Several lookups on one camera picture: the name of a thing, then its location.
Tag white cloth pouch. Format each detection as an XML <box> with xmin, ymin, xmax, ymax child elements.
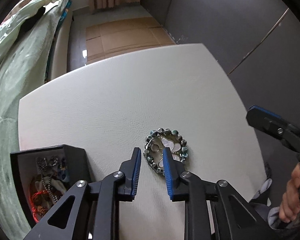
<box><xmin>42</xmin><ymin>177</ymin><xmax>67</xmax><ymax>195</ymax></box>

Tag silver ball chain necklace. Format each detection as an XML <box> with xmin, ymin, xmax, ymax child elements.
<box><xmin>36</xmin><ymin>155</ymin><xmax>63</xmax><ymax>203</ymax></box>

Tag red string bracelet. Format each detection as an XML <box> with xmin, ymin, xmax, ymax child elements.
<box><xmin>29</xmin><ymin>189</ymin><xmax>52</xmax><ymax>218</ymax></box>

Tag black jewelry box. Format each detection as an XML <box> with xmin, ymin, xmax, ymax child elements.
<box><xmin>10</xmin><ymin>145</ymin><xmax>91</xmax><ymax>228</ymax></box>

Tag person's right hand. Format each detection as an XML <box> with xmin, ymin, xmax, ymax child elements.
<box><xmin>279</xmin><ymin>164</ymin><xmax>300</xmax><ymax>223</ymax></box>

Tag person's grey trouser knee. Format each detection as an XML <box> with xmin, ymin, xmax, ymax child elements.
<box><xmin>247</xmin><ymin>162</ymin><xmax>288</xmax><ymax>230</ymax></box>

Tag white low table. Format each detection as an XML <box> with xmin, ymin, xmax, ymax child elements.
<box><xmin>18</xmin><ymin>43</ymin><xmax>268</xmax><ymax>240</ymax></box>

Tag flattened cardboard sheet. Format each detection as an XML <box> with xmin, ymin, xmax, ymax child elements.
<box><xmin>85</xmin><ymin>17</ymin><xmax>175</xmax><ymax>64</ymax></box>

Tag light green duvet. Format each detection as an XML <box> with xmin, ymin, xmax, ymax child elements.
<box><xmin>0</xmin><ymin>0</ymin><xmax>65</xmax><ymax>81</ymax></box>

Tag bed with green sheet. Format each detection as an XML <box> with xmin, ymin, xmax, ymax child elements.
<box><xmin>0</xmin><ymin>0</ymin><xmax>69</xmax><ymax>239</ymax></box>

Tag black garment on bed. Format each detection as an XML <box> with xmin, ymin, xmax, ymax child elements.
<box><xmin>19</xmin><ymin>6</ymin><xmax>45</xmax><ymax>34</ymax></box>

